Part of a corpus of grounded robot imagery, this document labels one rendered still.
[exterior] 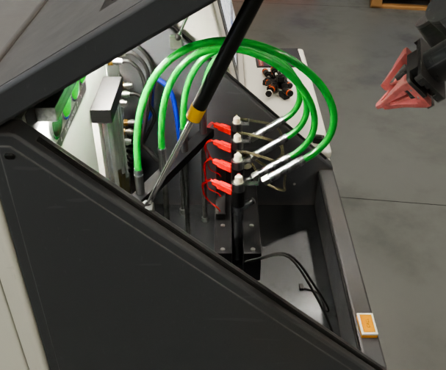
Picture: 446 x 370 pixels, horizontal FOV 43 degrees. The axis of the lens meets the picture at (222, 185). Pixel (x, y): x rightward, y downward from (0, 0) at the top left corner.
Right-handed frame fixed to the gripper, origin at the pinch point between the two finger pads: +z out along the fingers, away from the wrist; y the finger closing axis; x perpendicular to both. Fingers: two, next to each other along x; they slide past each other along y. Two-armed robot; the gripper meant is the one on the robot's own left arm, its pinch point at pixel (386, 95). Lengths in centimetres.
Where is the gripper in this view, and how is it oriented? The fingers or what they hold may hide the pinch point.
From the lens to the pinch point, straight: 103.4
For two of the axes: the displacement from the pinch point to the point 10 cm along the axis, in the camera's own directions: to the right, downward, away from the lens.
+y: -2.0, 7.6, -6.2
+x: 7.5, 5.3, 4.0
